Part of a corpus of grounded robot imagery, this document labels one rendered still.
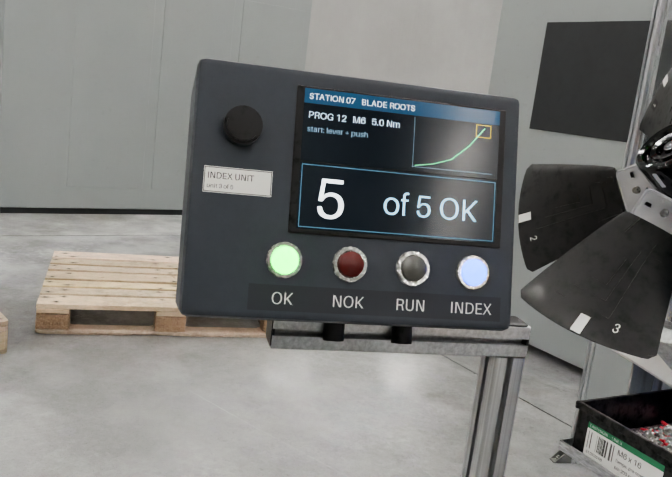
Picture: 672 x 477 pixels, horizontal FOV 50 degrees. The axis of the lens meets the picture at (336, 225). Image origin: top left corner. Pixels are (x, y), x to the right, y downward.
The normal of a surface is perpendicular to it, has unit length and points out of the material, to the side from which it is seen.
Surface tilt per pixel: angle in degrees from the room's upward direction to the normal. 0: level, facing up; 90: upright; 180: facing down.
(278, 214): 75
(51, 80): 90
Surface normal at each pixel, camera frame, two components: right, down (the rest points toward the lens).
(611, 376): -0.97, -0.07
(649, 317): -0.14, -0.61
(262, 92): 0.24, -0.06
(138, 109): 0.54, 0.21
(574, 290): -0.37, -0.55
